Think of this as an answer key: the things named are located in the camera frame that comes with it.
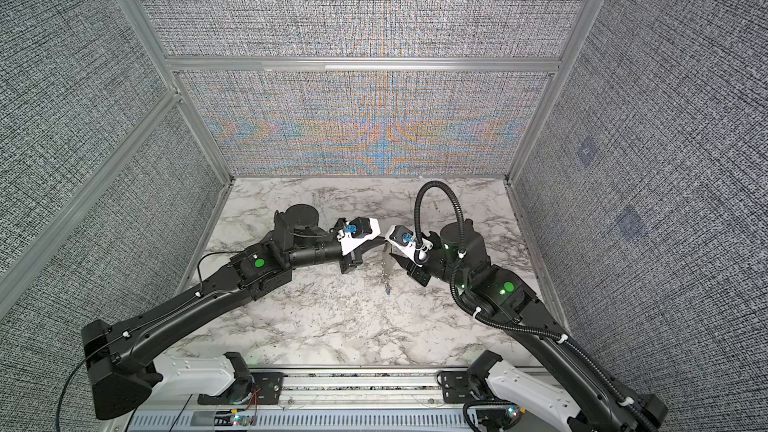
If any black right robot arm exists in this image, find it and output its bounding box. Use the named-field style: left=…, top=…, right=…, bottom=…
left=385, top=220, right=668, bottom=431

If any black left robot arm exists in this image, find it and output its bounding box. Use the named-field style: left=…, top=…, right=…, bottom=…
left=81, top=204, right=384, bottom=420

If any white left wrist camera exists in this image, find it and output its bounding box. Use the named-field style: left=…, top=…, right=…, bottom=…
left=336, top=217, right=382, bottom=254

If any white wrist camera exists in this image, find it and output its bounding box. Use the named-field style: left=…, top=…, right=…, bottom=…
left=385, top=225, right=433, bottom=267
left=336, top=217, right=382, bottom=254

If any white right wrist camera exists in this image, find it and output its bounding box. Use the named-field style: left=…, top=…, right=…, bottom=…
left=385, top=225, right=433, bottom=267

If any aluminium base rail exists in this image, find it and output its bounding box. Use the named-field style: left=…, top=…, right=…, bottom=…
left=125, top=365, right=577, bottom=432

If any black corrugated cable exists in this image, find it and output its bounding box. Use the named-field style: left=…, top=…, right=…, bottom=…
left=413, top=180, right=661, bottom=432

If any aluminium enclosure frame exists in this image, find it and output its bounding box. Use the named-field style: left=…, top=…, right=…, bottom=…
left=0, top=0, right=628, bottom=367

